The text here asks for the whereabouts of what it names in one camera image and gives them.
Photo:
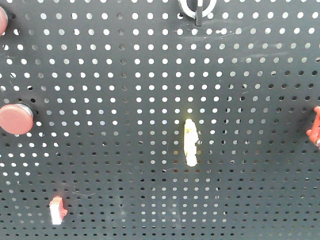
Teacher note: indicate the black rotary selector knob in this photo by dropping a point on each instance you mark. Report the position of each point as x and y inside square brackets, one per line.
[197, 9]

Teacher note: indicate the lower red mushroom button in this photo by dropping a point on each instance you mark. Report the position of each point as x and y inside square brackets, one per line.
[16, 119]

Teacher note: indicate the red mushroom button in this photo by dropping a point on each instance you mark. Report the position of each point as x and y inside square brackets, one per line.
[3, 21]
[16, 119]

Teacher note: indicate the upper red mushroom button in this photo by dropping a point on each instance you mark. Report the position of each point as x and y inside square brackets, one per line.
[3, 21]

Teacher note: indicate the black perforated pegboard panel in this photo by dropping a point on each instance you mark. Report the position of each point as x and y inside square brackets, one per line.
[111, 84]

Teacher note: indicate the yellow toggle switch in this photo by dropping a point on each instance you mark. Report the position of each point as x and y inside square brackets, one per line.
[189, 142]

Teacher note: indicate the white red rocker switch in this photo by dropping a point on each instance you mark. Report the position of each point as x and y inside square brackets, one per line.
[57, 210]

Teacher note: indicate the red toggle switch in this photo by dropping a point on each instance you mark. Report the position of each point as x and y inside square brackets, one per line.
[314, 133]

